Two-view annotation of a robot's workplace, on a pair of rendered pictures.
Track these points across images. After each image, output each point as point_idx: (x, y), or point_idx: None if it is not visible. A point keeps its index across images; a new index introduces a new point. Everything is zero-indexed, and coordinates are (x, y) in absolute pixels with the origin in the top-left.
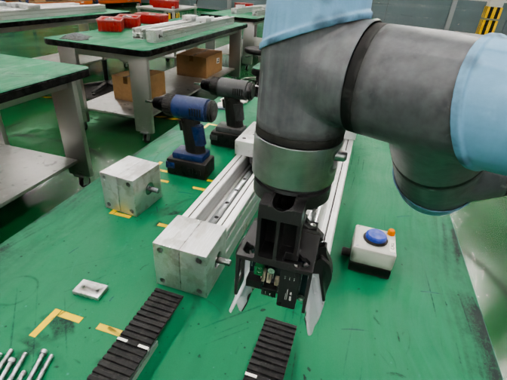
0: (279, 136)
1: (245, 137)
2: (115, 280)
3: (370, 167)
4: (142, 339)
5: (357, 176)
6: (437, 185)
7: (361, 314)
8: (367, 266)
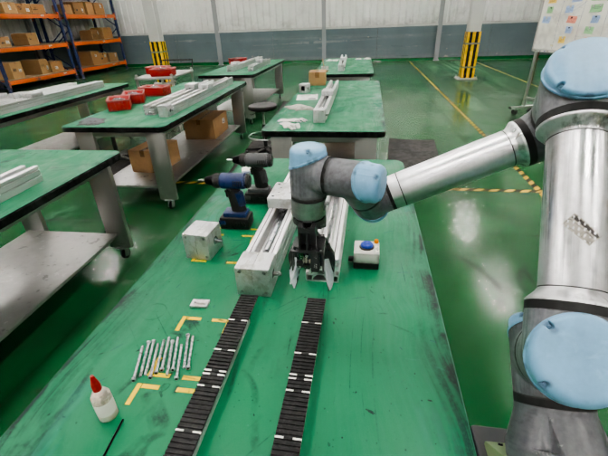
0: (301, 200)
1: (273, 194)
2: (212, 297)
3: None
4: (242, 318)
5: None
6: (363, 209)
7: (362, 289)
8: (365, 263)
